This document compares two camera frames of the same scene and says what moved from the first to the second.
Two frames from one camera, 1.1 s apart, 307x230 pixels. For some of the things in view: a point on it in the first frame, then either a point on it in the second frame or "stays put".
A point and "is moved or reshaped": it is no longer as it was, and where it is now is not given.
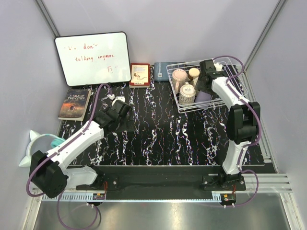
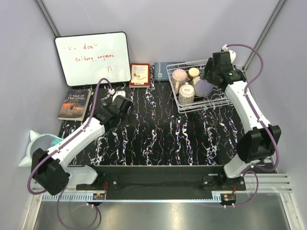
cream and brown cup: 193,73 stays put
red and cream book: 140,75 stays put
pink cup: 179,77 stays put
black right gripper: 199,86 -> 209,66
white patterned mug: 187,94 stays put
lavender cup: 202,97 is moved or reshaped
